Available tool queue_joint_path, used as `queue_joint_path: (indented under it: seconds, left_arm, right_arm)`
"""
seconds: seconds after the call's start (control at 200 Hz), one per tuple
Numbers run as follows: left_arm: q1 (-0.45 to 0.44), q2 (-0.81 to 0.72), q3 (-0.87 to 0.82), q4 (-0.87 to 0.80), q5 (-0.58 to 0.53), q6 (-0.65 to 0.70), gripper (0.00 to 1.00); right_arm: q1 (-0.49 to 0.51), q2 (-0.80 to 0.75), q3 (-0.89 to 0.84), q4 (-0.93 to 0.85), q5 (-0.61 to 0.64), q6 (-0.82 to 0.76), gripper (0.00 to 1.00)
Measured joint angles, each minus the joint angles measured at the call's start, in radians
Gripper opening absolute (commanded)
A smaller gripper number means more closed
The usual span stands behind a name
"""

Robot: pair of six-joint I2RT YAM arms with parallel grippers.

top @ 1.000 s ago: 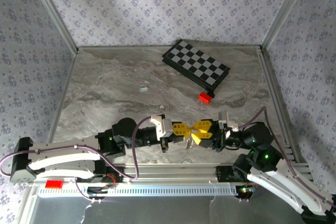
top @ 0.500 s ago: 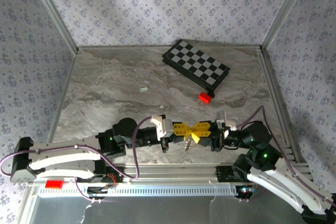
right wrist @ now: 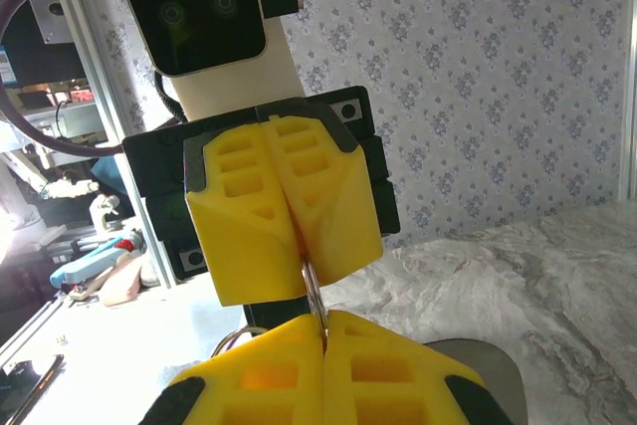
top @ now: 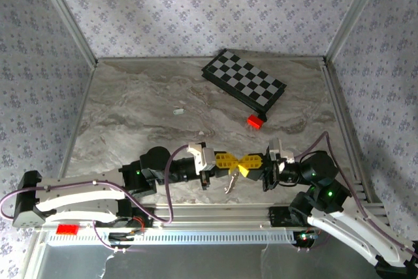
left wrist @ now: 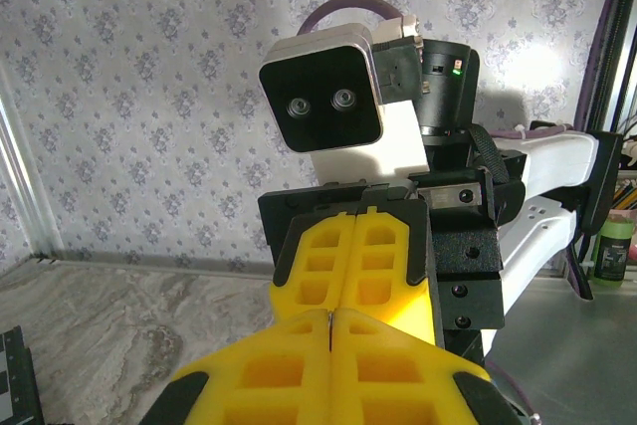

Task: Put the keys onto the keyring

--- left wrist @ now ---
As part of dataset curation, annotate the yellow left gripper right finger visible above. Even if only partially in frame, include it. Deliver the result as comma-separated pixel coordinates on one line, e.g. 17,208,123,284
331,309,524,425

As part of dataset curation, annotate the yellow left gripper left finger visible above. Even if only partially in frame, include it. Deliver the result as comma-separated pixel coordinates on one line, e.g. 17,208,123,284
141,310,333,425

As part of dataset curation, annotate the green bottle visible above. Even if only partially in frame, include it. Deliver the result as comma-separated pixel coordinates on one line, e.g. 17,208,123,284
593,209,636,290

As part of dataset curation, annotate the bunch of pencils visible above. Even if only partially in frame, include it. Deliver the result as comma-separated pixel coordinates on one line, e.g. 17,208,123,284
612,178,637,211

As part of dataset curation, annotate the black and white chessboard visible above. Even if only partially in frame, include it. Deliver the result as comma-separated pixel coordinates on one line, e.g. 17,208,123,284
0,324,46,425

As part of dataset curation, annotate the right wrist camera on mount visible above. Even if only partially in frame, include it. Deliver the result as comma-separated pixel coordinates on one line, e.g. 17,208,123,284
257,23,430,183

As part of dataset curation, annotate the dark vertical frame post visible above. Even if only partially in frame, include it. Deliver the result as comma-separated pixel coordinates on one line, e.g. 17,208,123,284
571,0,637,135

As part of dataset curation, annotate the aluminium corner post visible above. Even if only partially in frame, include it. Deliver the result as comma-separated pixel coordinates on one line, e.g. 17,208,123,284
0,71,57,263

